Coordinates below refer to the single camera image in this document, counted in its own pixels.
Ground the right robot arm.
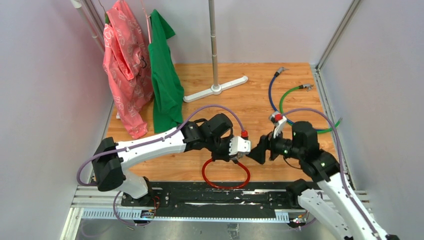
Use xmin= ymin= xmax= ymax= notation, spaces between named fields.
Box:
xmin=248 ymin=121 xmax=399 ymax=240

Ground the white clothes rack stand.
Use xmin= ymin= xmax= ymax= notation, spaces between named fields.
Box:
xmin=183 ymin=0 xmax=249 ymax=103

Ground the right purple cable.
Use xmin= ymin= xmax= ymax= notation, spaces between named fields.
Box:
xmin=274 ymin=107 xmax=382 ymax=240

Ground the green t-shirt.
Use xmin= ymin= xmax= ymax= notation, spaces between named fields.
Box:
xmin=148 ymin=9 xmax=185 ymax=134

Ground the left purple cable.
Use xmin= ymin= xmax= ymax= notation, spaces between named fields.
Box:
xmin=76 ymin=104 xmax=249 ymax=228

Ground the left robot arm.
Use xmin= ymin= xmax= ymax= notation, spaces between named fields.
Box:
xmin=91 ymin=113 xmax=250 ymax=207

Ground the pink patterned garment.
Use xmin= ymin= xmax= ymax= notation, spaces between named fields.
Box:
xmin=102 ymin=0 xmax=154 ymax=139

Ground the red cable lock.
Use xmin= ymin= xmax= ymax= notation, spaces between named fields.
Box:
xmin=201 ymin=158 xmax=252 ymax=190

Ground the blue cable lock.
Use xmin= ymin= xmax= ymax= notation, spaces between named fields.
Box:
xmin=268 ymin=66 xmax=327 ymax=132

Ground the green cable lock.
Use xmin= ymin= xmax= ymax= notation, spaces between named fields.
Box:
xmin=279 ymin=83 xmax=334 ymax=134

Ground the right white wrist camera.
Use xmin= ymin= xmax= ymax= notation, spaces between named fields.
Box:
xmin=269 ymin=111 xmax=287 ymax=139

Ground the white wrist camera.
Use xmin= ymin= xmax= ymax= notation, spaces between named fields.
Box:
xmin=228 ymin=136 xmax=252 ymax=160
xmin=269 ymin=111 xmax=287 ymax=139

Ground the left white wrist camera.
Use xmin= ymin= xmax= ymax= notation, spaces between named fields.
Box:
xmin=228 ymin=136 xmax=252 ymax=160

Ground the aluminium frame rail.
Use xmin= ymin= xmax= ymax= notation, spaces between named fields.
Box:
xmin=61 ymin=180 xmax=354 ymax=240

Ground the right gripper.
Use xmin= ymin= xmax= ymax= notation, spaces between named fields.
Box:
xmin=250 ymin=124 xmax=304 ymax=163

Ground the purple cable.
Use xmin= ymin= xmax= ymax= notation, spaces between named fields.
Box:
xmin=274 ymin=107 xmax=382 ymax=240
xmin=76 ymin=104 xmax=249 ymax=228

